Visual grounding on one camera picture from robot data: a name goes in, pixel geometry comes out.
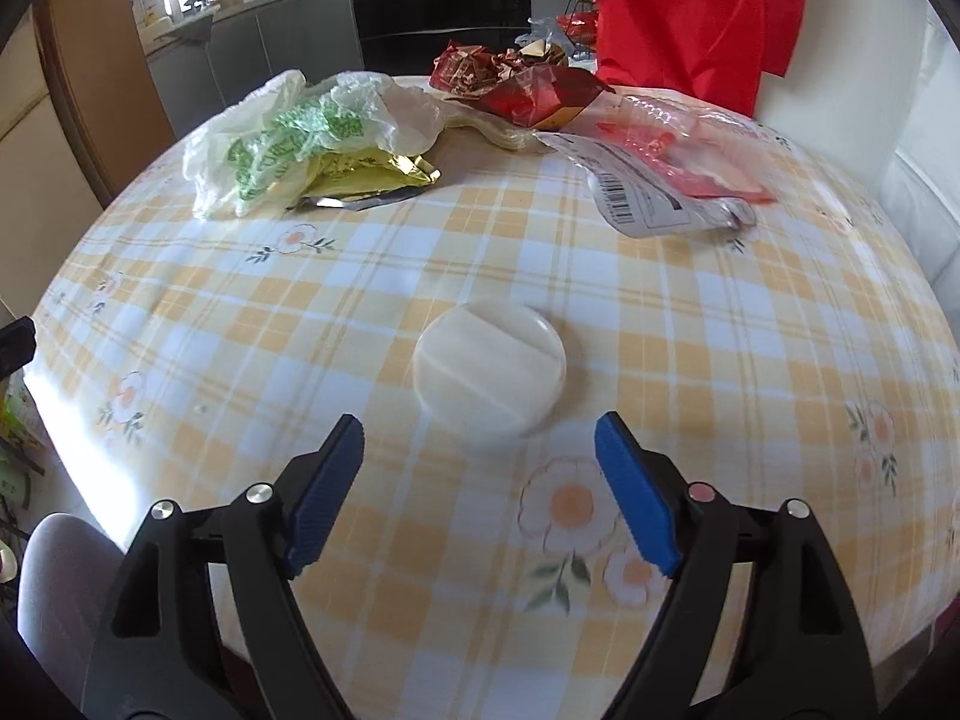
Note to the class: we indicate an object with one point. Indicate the red gold wrapper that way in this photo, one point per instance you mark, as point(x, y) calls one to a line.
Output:
point(465, 71)

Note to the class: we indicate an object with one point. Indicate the grey lower cabinets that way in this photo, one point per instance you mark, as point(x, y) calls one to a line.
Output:
point(262, 52)

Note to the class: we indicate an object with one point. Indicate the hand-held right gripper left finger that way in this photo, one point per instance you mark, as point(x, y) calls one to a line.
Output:
point(326, 499)

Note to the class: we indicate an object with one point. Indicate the dark red snack bag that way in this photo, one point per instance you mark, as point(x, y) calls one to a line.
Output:
point(532, 97)

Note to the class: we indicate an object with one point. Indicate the gold foil wrapper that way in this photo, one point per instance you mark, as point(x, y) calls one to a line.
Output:
point(360, 176)

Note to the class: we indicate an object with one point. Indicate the person's leg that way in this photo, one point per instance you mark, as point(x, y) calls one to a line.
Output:
point(60, 600)

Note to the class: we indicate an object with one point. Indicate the pile of plastic bags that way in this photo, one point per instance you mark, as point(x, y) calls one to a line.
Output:
point(540, 34)

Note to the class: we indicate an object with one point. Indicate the white round lid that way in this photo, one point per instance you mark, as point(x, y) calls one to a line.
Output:
point(487, 367)

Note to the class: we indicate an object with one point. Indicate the colourful bags on floor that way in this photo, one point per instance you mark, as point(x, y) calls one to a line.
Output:
point(19, 420)

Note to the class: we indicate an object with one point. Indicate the white green plastic bag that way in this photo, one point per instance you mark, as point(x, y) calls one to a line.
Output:
point(262, 142)

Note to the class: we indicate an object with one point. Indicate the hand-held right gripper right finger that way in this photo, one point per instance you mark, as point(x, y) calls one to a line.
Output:
point(637, 495)

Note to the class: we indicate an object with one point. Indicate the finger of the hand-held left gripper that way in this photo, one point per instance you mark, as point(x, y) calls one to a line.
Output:
point(15, 346)

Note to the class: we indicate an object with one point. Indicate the translucent yellowish plastic bundle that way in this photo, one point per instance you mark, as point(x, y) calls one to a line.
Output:
point(510, 139)

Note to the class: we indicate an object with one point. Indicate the clear red plastic package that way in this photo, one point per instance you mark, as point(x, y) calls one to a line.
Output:
point(675, 157)

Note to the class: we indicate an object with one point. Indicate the yellow plaid floral tablecloth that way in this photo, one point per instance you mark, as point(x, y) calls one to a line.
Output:
point(450, 277)

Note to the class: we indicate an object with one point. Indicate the red hanging garment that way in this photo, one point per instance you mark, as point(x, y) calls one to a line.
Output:
point(675, 15)

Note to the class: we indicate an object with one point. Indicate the white barcode label bag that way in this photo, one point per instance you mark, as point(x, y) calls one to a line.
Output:
point(637, 202)

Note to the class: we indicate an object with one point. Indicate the black built-in oven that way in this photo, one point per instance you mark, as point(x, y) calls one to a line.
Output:
point(442, 15)

